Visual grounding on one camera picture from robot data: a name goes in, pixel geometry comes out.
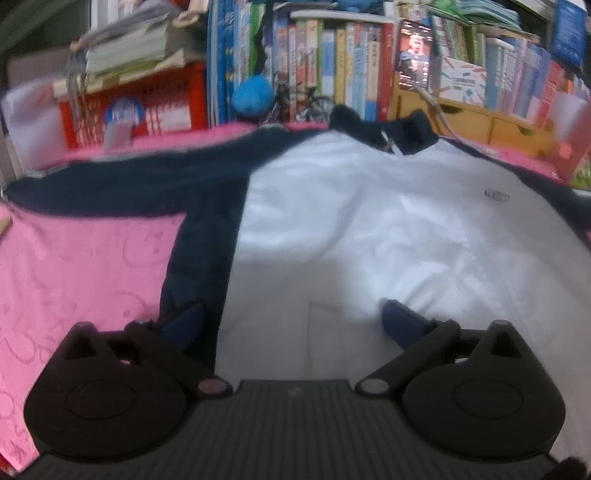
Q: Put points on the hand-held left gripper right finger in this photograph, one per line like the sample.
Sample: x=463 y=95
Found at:
x=401 y=323

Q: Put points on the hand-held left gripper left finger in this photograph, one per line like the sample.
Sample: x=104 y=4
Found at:
x=184 y=323

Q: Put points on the white and navy jacket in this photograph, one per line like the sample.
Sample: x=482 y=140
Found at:
x=369 y=230

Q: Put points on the large red plastic crate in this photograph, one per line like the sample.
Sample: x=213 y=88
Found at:
x=175 y=110

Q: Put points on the blue round tag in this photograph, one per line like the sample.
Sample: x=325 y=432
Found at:
x=122 y=115

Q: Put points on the wooden drawer box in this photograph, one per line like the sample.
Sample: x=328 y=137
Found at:
x=508 y=127

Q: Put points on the blue plush ball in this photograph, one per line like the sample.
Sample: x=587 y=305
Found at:
x=251 y=94

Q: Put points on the miniature bicycle model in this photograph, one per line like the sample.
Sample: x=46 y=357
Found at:
x=304 y=104

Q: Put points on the white box with colourful print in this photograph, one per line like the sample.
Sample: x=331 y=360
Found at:
x=461 y=83

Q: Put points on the row of thick colourful books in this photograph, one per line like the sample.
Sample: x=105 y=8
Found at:
x=341 y=64

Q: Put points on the dark photo magazine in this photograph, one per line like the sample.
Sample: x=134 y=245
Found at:
x=414 y=53

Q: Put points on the row of thin blue booklets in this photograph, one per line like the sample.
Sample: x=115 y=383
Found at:
x=233 y=55

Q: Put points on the row of thin shelf books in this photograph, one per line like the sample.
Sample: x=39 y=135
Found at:
x=512 y=74

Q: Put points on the stack of worn books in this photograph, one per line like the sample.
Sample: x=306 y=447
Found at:
x=134 y=46

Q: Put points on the white shelf board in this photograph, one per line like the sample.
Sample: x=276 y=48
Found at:
x=341 y=16

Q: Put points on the stack of green booklets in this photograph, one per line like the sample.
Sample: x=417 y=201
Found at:
x=480 y=14

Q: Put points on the dark blue plush toy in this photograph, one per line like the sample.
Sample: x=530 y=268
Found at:
x=360 y=4

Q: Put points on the blue hardcover book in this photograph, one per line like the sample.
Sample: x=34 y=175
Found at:
x=568 y=32

